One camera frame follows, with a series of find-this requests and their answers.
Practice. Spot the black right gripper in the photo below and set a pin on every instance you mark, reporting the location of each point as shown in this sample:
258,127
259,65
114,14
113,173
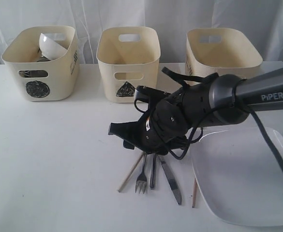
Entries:
168,118

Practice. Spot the wooden chopstick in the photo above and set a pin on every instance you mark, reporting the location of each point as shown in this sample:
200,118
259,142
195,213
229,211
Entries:
195,188
126,179

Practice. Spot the steel fork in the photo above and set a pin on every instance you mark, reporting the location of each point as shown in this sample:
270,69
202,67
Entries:
141,181

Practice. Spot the steel spoon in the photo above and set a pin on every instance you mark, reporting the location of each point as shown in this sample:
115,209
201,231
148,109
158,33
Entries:
153,173

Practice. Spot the steel table knife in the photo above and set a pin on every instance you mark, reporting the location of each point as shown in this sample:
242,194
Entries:
171,180

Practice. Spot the steel mug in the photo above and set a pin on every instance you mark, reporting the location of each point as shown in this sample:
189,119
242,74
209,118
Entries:
42,59

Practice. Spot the white ceramic bowl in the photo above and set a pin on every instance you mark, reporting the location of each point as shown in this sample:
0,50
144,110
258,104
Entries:
50,49

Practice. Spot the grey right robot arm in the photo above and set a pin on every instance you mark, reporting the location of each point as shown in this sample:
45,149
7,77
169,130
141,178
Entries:
233,98

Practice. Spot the cream bin with triangle mark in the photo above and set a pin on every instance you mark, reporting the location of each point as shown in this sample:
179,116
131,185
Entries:
128,57

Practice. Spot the cream bin with circle mark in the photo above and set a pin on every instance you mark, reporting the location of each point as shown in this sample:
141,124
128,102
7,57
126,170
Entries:
51,80

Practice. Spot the white square plate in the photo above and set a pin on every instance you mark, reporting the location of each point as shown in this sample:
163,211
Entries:
239,177

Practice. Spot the cream bin with square mark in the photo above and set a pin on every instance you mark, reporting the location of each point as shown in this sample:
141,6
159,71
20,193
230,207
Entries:
222,51

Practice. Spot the white curtain backdrop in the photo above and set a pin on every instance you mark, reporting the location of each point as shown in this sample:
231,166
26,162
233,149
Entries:
260,20

